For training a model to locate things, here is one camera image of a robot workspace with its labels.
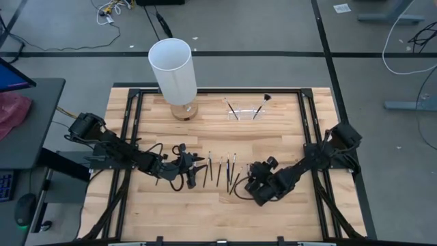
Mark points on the dark grey side desk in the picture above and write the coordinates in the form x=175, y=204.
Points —
x=37, y=130

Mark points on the grey desk foot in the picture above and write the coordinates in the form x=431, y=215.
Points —
x=389, y=18
x=409, y=105

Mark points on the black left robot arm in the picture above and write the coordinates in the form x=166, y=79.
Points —
x=116, y=147

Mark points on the red-tipped thin makeup brush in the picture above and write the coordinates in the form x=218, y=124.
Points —
x=231, y=108

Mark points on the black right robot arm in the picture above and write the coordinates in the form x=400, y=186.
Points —
x=307, y=164

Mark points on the white shade wooden base lamp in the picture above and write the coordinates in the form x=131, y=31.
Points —
x=172, y=71

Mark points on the black computer mouse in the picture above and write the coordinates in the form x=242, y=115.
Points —
x=24, y=208

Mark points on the silver aluminium bar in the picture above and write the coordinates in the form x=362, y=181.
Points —
x=126, y=244
x=315, y=244

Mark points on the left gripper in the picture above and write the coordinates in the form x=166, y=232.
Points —
x=187, y=164

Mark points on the black metal table frame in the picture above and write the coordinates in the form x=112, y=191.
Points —
x=218, y=91

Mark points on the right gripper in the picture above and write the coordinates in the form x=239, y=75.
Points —
x=263, y=184

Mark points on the fan makeup brush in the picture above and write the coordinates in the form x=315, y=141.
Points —
x=261, y=107

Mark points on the black side desk leg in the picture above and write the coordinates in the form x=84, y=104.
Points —
x=42, y=201

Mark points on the black box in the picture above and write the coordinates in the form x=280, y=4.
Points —
x=160, y=2

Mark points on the clear acrylic brush organizer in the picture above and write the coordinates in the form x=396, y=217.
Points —
x=246, y=116

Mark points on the white paper sheet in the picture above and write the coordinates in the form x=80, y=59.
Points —
x=342, y=8

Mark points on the computer monitor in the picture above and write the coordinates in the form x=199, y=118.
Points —
x=10, y=77

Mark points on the small black caster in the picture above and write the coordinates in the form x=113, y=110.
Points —
x=46, y=225

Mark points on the black keyboard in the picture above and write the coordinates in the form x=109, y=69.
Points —
x=6, y=186

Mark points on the pink cloth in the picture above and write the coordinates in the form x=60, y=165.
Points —
x=13, y=109

